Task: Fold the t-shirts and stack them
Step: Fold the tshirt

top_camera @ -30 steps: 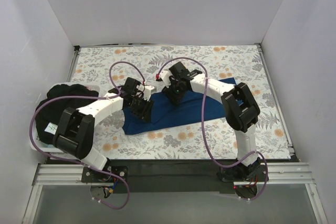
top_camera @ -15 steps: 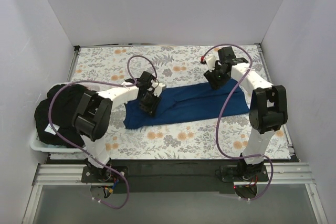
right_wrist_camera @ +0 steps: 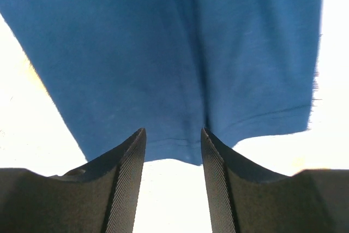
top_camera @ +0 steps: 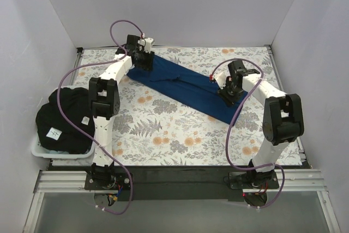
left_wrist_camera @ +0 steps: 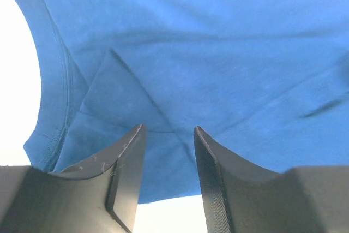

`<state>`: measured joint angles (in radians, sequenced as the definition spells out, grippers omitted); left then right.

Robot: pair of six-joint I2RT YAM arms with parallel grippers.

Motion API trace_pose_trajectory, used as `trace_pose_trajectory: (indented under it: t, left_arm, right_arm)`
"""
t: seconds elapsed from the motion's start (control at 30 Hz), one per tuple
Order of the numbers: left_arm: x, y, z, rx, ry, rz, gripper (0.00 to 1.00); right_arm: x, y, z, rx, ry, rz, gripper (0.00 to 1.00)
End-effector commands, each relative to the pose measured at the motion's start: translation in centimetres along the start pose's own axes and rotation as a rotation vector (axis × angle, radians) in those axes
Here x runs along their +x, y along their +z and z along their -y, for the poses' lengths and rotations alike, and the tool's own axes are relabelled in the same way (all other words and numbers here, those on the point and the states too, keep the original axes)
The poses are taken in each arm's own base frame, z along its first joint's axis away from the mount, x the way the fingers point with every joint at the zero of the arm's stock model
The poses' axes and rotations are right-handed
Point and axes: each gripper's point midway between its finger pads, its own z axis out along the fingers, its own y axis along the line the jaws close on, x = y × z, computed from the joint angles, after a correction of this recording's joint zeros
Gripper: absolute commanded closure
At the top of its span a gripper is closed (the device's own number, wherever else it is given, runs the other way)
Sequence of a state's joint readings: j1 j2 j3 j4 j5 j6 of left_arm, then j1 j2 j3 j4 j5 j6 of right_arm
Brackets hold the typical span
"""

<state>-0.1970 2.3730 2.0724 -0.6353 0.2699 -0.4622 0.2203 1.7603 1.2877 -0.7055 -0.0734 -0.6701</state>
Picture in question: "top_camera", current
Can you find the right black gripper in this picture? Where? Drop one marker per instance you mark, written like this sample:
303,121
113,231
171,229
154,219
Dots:
229,94

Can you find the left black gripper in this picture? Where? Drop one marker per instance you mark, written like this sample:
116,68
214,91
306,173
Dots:
144,61

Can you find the blue t shirt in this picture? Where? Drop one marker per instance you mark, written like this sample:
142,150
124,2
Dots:
187,87

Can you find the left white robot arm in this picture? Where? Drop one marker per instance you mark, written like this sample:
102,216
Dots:
104,102

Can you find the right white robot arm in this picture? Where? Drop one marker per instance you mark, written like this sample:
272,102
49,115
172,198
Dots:
282,120

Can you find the floral table cloth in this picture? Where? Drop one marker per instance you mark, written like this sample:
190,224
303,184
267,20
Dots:
153,129

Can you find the black t shirt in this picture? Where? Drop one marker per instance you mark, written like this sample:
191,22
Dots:
65,118

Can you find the white paper label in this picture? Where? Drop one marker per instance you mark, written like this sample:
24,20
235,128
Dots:
53,133

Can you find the white plastic basket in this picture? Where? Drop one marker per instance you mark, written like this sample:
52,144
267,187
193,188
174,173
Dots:
54,154

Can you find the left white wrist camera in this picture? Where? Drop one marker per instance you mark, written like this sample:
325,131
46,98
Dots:
145,44

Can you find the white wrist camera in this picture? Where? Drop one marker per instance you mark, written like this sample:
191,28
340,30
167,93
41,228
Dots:
145,44
220,79

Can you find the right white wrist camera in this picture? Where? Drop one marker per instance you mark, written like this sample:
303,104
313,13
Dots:
220,79

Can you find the aluminium frame rail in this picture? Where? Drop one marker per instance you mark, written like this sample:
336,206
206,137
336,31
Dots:
296,180

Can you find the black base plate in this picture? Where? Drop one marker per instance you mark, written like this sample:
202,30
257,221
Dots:
179,182

